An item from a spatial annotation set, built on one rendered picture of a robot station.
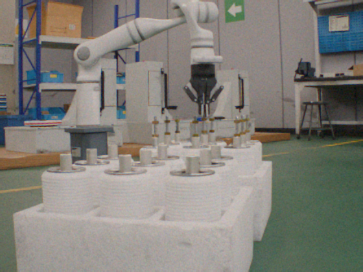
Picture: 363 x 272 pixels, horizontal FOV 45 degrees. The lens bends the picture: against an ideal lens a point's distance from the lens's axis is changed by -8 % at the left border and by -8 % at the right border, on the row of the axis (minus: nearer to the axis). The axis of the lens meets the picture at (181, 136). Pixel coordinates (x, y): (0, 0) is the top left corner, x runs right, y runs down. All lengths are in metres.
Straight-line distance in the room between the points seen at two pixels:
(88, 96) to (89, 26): 8.85
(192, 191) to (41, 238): 0.28
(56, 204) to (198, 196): 0.25
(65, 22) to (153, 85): 2.94
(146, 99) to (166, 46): 4.58
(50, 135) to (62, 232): 2.64
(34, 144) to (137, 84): 1.24
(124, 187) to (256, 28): 6.67
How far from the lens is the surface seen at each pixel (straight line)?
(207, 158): 0.89
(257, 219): 1.26
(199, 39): 1.44
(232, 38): 7.62
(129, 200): 0.78
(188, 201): 0.75
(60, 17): 6.76
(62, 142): 3.48
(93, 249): 0.79
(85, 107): 1.80
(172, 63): 8.49
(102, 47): 1.79
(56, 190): 0.83
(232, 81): 5.10
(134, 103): 4.21
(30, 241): 0.85
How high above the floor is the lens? 0.35
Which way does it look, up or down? 3 degrees down
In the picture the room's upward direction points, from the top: 1 degrees counter-clockwise
